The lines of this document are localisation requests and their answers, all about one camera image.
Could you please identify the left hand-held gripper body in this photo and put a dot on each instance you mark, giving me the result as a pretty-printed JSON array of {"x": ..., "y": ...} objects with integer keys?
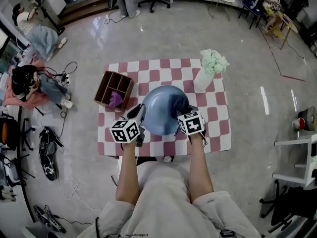
[{"x": 123, "y": 133}]

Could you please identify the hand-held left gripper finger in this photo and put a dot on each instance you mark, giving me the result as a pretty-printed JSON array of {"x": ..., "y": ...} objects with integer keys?
[
  {"x": 142, "y": 114},
  {"x": 132, "y": 113}
]

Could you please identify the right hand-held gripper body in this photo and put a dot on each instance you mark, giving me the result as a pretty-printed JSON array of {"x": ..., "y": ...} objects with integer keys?
[{"x": 192, "y": 123}]

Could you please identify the dark blue cloth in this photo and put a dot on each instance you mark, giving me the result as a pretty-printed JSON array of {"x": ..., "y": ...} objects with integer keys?
[{"x": 178, "y": 104}]

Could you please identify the big blue plate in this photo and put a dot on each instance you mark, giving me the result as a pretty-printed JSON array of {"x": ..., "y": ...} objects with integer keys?
[{"x": 158, "y": 110}]

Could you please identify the person's left forearm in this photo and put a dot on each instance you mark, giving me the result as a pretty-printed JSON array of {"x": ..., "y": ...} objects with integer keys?
[{"x": 127, "y": 175}]

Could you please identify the person's right forearm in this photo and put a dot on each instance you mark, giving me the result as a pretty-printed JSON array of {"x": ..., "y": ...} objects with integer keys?
[{"x": 199, "y": 170}]

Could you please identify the purple cloth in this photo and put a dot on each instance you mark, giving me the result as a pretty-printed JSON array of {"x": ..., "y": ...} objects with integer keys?
[{"x": 116, "y": 100}]

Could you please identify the pink white checkered tablecloth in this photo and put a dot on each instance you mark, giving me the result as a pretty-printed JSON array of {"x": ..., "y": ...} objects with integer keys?
[{"x": 215, "y": 133}]

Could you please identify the white vase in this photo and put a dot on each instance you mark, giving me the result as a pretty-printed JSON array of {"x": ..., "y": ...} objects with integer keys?
[{"x": 201, "y": 82}]

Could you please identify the person's black trousers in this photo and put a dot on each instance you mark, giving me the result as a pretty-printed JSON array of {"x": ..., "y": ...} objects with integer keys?
[{"x": 146, "y": 160}]

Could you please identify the wooden compartment box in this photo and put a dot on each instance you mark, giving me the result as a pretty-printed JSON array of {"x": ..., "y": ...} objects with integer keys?
[{"x": 101, "y": 88}]

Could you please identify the person's right black shoe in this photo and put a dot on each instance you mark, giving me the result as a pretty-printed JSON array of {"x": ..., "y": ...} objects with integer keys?
[{"x": 168, "y": 159}]

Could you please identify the pale green flower bouquet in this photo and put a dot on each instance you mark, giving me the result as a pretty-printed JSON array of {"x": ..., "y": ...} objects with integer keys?
[{"x": 214, "y": 61}]

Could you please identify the white power strip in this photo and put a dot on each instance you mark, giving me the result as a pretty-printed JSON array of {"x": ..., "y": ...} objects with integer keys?
[{"x": 66, "y": 79}]

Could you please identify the person's beige shirt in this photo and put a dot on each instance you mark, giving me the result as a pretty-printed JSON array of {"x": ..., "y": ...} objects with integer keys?
[{"x": 163, "y": 202}]

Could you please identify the black backpack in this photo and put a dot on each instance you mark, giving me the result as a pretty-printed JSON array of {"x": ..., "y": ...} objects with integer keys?
[{"x": 48, "y": 162}]

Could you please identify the pink chair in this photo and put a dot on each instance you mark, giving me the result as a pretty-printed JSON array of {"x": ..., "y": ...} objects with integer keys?
[{"x": 34, "y": 101}]

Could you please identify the white desk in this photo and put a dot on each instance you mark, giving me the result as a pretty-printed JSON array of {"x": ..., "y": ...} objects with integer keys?
[{"x": 292, "y": 142}]

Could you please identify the red bucket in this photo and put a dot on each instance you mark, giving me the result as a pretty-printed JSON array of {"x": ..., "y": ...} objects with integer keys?
[{"x": 299, "y": 123}]

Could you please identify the black coat rack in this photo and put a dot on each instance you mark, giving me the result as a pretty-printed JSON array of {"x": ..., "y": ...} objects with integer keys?
[{"x": 60, "y": 31}]

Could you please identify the wooden step platform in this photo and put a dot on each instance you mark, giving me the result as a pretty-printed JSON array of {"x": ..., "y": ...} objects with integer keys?
[{"x": 81, "y": 9}]

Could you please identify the wicker basket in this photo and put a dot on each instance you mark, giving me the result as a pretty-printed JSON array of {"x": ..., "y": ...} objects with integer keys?
[{"x": 309, "y": 119}]

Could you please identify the black orange office chair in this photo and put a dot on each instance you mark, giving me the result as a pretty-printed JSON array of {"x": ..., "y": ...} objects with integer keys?
[{"x": 5, "y": 133}]

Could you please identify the round wooden table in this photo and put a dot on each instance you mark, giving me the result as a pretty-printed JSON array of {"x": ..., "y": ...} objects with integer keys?
[{"x": 291, "y": 25}]

